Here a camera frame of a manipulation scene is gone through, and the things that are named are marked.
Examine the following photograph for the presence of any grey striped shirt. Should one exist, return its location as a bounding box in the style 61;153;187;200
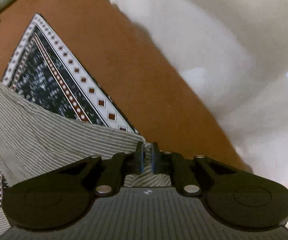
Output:
0;72;172;240

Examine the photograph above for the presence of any dark patterned rug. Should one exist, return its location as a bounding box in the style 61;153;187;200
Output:
0;12;139;212

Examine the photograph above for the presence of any white curtain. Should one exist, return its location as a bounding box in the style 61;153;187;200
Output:
108;0;288;188

